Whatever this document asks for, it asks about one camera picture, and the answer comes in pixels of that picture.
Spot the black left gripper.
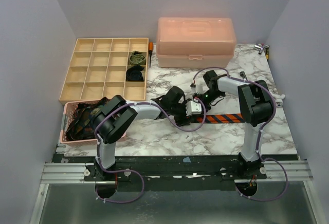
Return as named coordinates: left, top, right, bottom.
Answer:
left=170, top=100, right=194, bottom=127

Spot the orange navy striped tie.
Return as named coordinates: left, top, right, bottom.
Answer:
left=204, top=114, right=245, bottom=124

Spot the pink plastic storage box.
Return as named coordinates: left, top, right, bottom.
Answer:
left=156, top=17, right=236, bottom=68

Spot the pink plastic basket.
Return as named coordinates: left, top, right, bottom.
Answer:
left=58, top=97, right=127, bottom=146

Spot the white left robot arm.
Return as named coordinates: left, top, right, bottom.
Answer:
left=91, top=86, right=203, bottom=180

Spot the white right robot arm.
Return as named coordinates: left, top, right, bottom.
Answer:
left=193, top=68, right=276, bottom=179

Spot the pile of patterned ties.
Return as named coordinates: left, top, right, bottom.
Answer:
left=65, top=97, right=109, bottom=141

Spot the rolled black tie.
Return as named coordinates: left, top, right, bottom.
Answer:
left=126, top=65, right=144, bottom=82

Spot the rolled green tie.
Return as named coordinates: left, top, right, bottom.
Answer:
left=128, top=51, right=147, bottom=66

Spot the silver socket tool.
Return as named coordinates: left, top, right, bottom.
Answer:
left=254, top=43, right=269, bottom=54

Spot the white plastic fitting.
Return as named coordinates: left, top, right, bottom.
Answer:
left=272, top=94, right=285, bottom=107

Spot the yellow black tool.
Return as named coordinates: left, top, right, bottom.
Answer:
left=264, top=47, right=269, bottom=60

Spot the wooden compartment tray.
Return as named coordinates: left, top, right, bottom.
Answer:
left=59, top=38, right=149, bottom=104

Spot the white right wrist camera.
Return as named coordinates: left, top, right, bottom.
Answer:
left=190, top=81, right=204, bottom=95

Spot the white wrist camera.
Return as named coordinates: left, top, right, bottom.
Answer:
left=186, top=100, right=203, bottom=116
left=190, top=81, right=204, bottom=95

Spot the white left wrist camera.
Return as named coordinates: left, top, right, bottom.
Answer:
left=186, top=100, right=203, bottom=116

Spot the metal crank handle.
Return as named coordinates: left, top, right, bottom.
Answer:
left=240, top=71, right=248, bottom=81

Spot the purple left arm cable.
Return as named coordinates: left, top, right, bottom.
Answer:
left=94, top=98, right=208, bottom=204

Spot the black mounting rail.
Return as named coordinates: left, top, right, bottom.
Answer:
left=51, top=144, right=299, bottom=193

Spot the orange handled screwdriver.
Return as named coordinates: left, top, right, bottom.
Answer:
left=148, top=42, right=154, bottom=67

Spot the aluminium extrusion frame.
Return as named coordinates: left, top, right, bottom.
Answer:
left=28, top=157, right=319, bottom=224

